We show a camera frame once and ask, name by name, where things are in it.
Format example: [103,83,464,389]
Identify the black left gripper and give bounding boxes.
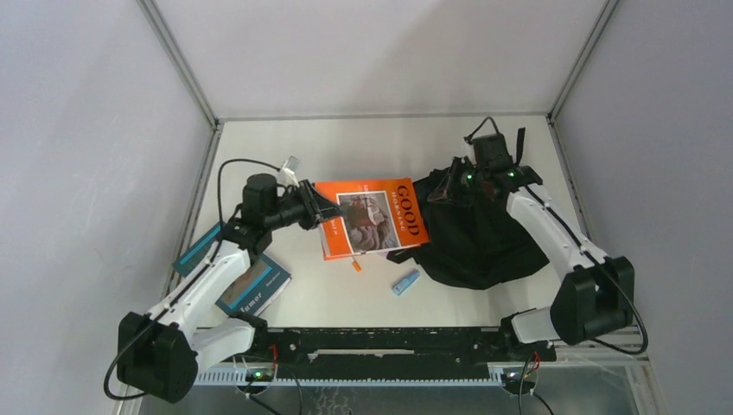
[265,180,347,231]

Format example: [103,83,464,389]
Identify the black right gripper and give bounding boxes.
[429,156,489,207]

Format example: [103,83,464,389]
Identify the orange Good Morning book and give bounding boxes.
[316,177,430,260]

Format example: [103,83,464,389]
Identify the black student backpack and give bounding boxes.
[386,126,551,291]

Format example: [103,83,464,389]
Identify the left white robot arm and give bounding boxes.
[103,174,341,403]

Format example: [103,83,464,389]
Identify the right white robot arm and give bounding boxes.
[416,158,636,360]

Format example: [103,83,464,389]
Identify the orange capped white marker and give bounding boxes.
[350,258,362,272]

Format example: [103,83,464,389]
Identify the teal humor book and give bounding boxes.
[173,225,291,316]

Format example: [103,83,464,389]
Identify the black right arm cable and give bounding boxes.
[462,116,650,415]

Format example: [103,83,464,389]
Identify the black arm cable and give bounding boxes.
[462,116,650,415]
[103,158,299,415]

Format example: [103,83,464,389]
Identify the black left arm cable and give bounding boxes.
[103,158,299,415]

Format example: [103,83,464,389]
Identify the black front mounting rail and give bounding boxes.
[241,327,557,379]

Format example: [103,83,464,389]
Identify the white slotted cable duct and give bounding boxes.
[194,366,505,387]

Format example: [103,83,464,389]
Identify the aluminium cell frame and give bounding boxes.
[112,0,668,415]

